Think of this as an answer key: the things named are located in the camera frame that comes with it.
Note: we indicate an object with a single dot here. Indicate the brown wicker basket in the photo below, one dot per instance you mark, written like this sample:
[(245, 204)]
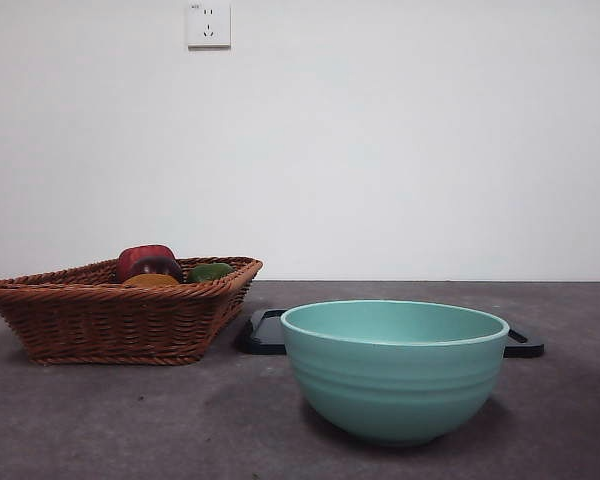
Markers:
[(105, 325)]

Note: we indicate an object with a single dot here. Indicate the white wall socket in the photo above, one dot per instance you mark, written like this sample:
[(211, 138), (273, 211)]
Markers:
[(209, 25)]

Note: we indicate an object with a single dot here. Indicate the green avocado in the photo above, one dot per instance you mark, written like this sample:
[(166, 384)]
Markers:
[(207, 272)]

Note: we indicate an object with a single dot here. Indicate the teal ribbed bowl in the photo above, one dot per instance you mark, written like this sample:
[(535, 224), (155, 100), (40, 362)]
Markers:
[(395, 385)]

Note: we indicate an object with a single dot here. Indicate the red apple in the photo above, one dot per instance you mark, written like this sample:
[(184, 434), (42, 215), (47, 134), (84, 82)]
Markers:
[(142, 252)]

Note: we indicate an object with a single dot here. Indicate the dark rectangular tray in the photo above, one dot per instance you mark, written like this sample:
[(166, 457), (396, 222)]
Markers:
[(262, 332)]

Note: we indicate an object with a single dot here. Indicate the orange-brown kiwi fruit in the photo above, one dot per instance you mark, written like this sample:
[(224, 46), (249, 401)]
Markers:
[(150, 280)]

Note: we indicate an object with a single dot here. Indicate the dark purple plum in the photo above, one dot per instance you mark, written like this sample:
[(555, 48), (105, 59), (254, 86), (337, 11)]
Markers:
[(157, 265)]

